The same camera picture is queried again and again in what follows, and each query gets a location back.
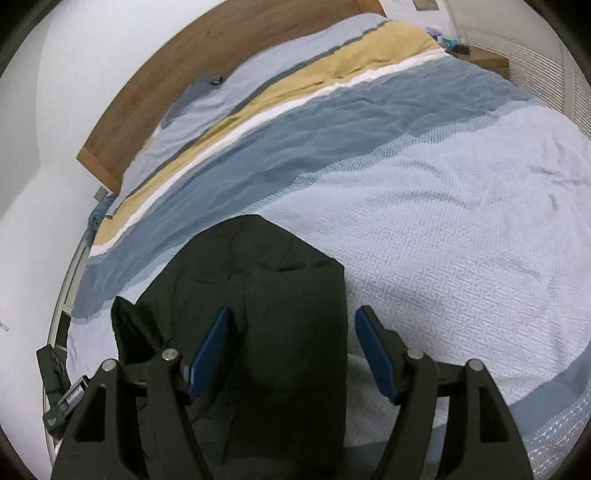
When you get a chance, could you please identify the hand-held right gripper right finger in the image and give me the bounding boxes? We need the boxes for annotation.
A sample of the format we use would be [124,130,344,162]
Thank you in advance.
[354,305,536,480]

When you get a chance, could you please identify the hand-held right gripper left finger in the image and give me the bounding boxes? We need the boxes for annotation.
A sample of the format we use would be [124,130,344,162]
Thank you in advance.
[51,306,232,480]

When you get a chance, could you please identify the black jacket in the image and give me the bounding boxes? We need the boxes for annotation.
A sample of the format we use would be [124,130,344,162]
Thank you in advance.
[111,215,348,480]

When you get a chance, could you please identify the black device with label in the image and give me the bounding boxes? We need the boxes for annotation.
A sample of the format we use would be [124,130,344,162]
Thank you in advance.
[37,344,89,435]

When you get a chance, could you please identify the blue cloth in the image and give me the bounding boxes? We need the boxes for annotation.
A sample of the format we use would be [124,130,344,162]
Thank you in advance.
[88,194,117,241]

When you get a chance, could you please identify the wooden headboard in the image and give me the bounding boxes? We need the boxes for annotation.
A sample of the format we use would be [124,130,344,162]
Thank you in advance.
[76,0,386,195]

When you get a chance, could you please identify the wooden nightstand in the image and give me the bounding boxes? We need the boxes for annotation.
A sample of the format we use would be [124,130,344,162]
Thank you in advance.
[455,45,510,80]

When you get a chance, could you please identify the dark items on nightstand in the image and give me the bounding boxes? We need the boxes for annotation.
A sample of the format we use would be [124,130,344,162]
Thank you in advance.
[427,25,471,55]

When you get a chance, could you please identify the white slatted radiator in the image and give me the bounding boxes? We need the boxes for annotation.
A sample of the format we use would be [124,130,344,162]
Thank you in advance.
[457,23,589,134]

